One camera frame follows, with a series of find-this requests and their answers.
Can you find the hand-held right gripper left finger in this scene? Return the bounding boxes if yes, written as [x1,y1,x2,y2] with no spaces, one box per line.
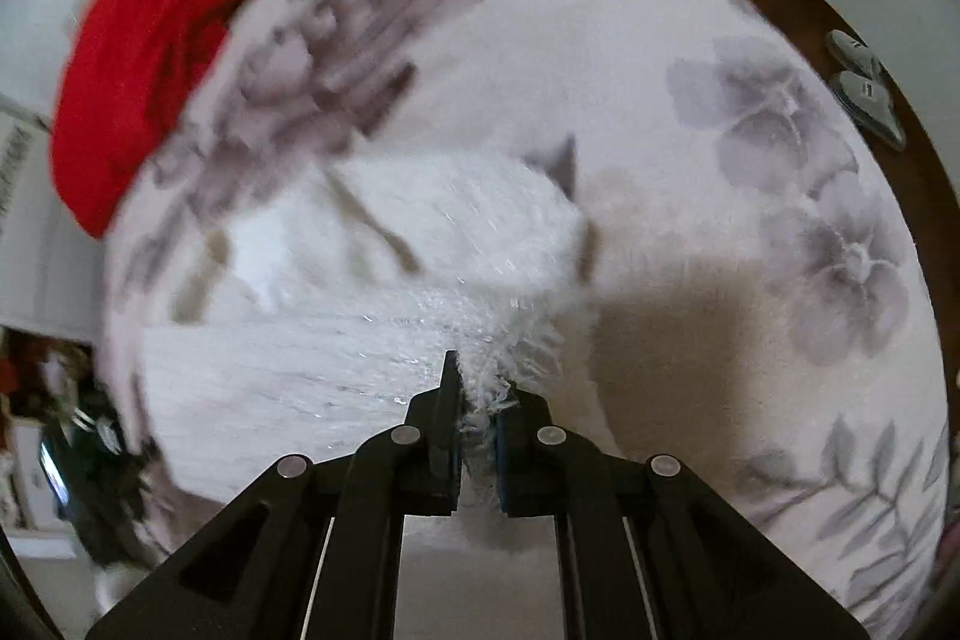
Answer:
[86,351,462,640]

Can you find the floral printed blanket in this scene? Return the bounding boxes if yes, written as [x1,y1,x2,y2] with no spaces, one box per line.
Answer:
[97,0,950,640]

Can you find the dark clutter beside bed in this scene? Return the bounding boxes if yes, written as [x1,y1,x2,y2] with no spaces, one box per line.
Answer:
[0,325,162,570]

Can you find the white towel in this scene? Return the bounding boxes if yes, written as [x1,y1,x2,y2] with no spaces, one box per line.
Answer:
[139,149,605,536]

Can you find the red blanket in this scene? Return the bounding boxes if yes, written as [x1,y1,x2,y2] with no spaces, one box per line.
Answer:
[49,0,275,240]

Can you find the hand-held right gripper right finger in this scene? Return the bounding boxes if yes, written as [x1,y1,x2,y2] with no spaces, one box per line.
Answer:
[491,387,871,640]

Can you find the grey slipper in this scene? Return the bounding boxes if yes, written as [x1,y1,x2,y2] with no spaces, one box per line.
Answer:
[829,71,908,152]
[826,29,890,86]

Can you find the white wardrobe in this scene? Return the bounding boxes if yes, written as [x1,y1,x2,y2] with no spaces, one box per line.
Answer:
[0,92,110,341]

